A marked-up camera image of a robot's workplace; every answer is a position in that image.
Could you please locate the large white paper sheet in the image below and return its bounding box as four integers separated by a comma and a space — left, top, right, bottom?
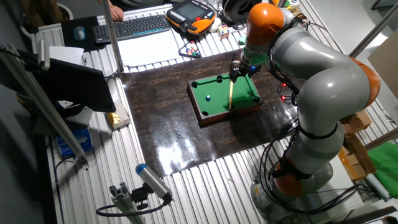
117, 29, 181, 68

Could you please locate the slanted grey frame pole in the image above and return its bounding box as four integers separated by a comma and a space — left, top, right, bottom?
349, 2, 398, 58

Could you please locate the black mouse pad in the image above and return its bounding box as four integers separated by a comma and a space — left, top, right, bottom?
61, 16, 108, 53

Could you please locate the yellow item in white box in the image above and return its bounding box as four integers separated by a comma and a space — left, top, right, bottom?
105, 99, 131, 130

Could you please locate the silver camera with blue cap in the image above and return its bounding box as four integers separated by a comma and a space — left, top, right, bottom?
135, 163, 174, 202

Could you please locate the Rubik's cube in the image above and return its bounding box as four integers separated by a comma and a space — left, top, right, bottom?
217, 24, 231, 40

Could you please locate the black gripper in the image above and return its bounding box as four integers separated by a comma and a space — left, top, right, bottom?
228, 60, 262, 83

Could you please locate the dark-sleeved person forearm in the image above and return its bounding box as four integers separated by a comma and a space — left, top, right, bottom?
110, 0, 165, 10

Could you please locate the small white paper stack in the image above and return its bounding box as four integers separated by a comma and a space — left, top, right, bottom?
49, 45, 85, 66

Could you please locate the orange and black teach pendant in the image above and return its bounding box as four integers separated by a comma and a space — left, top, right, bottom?
165, 0, 217, 35

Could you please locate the mini green pool table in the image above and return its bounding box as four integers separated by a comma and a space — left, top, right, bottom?
186, 72, 264, 128

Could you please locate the dark marble pattern mat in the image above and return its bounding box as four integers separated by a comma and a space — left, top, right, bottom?
120, 49, 307, 178

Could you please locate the short aluminium profile post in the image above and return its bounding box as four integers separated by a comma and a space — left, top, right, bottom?
108, 182, 147, 224

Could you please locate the open cardboard box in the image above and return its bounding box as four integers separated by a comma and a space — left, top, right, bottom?
337, 109, 377, 183

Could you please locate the wooden pool cue stick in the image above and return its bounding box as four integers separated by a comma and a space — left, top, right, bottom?
228, 52, 237, 110

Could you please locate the black computer keyboard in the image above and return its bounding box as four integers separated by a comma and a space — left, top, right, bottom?
91, 14, 171, 44

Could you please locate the green gripper mount adapter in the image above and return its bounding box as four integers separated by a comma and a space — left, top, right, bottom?
241, 46, 268, 67

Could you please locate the black flat monitor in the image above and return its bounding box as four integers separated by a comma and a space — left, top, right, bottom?
18, 49, 117, 113

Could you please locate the blue packet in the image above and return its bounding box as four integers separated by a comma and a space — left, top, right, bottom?
56, 127, 93, 158

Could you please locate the yellow and green object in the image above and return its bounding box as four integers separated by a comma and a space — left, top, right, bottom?
272, 0, 292, 9

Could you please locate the upright aluminium pole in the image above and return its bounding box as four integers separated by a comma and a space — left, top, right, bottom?
101, 0, 124, 74

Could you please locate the low grey frame pole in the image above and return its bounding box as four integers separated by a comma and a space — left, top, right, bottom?
363, 127, 398, 152

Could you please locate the white round chair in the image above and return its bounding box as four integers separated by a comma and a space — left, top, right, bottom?
20, 2, 74, 38

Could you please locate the white rounded object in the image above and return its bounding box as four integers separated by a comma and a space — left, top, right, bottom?
208, 17, 222, 34

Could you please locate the green cloth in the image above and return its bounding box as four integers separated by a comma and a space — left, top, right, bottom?
368, 141, 398, 199

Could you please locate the brown cardboard panel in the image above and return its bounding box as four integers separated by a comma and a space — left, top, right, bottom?
367, 29, 398, 100

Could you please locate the white sheet under robot base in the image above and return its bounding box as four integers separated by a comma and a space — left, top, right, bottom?
320, 154, 364, 215

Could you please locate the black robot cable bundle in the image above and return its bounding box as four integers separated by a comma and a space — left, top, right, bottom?
259, 15, 361, 215

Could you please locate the grey rolled tube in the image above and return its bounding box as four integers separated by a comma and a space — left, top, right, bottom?
365, 174, 391, 202

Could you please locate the black camera cable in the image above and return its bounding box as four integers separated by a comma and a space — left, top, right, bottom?
95, 198, 170, 218

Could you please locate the black triangle ball rack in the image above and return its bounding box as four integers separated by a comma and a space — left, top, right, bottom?
178, 40, 202, 59

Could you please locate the long slanted aluminium beam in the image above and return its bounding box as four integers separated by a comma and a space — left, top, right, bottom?
0, 43, 90, 169

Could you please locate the person's bare hand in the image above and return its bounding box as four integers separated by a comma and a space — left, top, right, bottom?
109, 4, 124, 22

